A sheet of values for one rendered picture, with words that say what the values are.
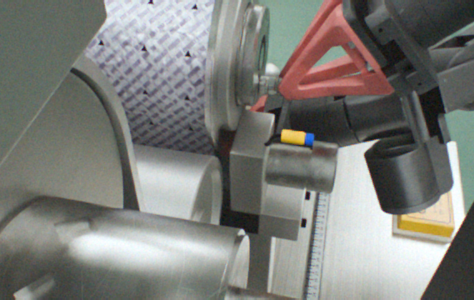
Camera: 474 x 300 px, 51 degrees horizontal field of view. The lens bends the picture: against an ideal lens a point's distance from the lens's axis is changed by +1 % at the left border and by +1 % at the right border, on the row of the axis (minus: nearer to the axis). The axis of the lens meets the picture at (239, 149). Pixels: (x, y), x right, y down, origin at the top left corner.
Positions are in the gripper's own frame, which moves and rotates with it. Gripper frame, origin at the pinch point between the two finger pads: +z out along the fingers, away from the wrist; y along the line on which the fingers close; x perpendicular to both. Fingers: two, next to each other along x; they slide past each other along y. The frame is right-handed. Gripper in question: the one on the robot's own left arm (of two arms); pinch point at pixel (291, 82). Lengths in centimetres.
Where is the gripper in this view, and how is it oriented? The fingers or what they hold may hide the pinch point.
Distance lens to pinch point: 38.0
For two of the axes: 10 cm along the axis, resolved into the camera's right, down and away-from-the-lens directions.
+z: -7.5, 4.4, 4.9
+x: -6.5, -6.3, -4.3
